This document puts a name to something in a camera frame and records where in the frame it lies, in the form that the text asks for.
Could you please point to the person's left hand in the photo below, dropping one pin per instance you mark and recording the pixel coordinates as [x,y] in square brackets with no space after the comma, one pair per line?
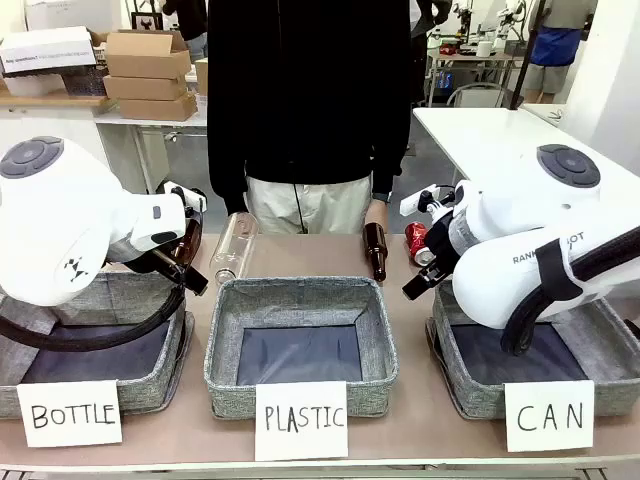
[377,212]

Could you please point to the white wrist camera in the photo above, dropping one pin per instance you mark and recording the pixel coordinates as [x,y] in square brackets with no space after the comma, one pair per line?
[417,201]
[192,197]

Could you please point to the white curved chair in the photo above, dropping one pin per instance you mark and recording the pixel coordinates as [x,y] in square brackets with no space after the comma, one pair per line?
[475,87]

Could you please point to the white paper sign PLASTIC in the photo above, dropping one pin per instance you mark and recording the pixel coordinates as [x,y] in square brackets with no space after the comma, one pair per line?
[300,420]

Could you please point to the person in black sweater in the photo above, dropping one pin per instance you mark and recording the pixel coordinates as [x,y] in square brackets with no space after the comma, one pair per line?
[310,100]

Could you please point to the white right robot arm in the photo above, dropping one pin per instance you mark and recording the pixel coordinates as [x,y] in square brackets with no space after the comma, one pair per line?
[500,250]

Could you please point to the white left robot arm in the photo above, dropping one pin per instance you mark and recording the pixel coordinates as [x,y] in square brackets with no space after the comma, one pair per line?
[50,225]

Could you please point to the background work table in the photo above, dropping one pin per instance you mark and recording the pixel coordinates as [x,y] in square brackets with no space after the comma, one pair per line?
[480,59]

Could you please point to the crushed red soda can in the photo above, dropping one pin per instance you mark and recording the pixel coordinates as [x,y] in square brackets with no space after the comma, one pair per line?
[415,237]

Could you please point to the brown glass bottle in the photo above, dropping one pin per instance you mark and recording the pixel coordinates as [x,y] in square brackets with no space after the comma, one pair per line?
[375,245]
[190,245]

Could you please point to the background person in jeans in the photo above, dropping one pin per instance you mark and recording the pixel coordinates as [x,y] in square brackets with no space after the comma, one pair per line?
[192,20]

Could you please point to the grey fabric basket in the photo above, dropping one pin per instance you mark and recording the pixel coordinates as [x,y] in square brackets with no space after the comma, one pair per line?
[370,400]
[480,400]
[145,395]

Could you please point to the white printed open box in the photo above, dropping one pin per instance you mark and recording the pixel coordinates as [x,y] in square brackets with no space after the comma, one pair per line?
[45,50]

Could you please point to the open brown cardboard box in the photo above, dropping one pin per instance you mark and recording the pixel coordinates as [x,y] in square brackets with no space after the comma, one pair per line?
[145,65]

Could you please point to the dark picture frame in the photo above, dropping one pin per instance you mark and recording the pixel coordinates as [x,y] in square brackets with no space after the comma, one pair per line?
[147,22]

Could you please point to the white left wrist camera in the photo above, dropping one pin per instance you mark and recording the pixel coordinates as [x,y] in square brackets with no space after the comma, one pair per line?
[192,197]

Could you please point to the person's right forearm black sleeve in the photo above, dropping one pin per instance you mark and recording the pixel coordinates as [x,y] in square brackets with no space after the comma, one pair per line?
[230,190]

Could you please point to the background person blue apron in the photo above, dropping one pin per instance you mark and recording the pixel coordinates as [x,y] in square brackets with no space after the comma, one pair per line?
[555,45]

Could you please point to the small red item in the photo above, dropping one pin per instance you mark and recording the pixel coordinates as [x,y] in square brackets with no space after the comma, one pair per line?
[448,49]

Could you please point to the background person black skirt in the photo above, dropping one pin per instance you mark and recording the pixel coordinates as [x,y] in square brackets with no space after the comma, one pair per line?
[419,65]

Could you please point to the black slanted pole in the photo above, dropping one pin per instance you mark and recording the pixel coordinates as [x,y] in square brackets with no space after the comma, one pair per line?
[525,65]

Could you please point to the white cylinder container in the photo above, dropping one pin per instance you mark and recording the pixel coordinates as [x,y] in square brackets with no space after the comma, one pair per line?
[485,50]

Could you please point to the plain white box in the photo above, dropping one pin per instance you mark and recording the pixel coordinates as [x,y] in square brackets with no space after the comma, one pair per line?
[35,85]

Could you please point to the white desk with legs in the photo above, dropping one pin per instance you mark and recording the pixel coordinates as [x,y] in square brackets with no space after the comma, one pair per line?
[150,122]

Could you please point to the white paper sign BOTTLE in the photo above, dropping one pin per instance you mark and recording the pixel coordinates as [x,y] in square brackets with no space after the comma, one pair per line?
[70,415]

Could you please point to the small upright cardboard box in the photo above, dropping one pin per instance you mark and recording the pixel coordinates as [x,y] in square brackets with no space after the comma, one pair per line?
[201,77]

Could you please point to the dark storage crate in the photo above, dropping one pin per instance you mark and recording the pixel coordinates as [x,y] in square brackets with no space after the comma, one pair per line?
[85,82]

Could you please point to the flat brown cardboard box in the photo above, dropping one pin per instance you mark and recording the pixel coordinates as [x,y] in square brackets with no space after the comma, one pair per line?
[155,109]
[145,87]

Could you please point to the person's left forearm black sleeve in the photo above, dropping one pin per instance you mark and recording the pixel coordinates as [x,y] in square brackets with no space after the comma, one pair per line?
[390,170]

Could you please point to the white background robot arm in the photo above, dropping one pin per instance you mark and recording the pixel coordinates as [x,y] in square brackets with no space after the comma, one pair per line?
[512,12]

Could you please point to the wooden shelf board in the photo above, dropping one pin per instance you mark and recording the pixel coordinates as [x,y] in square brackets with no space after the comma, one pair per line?
[50,100]

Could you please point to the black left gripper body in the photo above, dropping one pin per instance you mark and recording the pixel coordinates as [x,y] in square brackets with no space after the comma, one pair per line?
[167,267]

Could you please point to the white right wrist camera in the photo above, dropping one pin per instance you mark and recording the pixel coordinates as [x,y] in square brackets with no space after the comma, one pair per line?
[417,201]

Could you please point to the dark wristwatch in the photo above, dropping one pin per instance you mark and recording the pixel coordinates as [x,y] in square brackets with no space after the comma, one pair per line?
[384,196]

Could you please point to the white paper sign CAN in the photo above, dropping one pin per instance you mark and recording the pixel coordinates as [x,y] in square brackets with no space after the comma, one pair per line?
[550,417]

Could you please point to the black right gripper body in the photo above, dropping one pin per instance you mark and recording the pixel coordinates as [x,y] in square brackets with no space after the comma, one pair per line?
[440,245]

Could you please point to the large clear plastic bottle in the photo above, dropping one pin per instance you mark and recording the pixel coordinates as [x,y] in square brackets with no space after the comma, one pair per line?
[235,245]

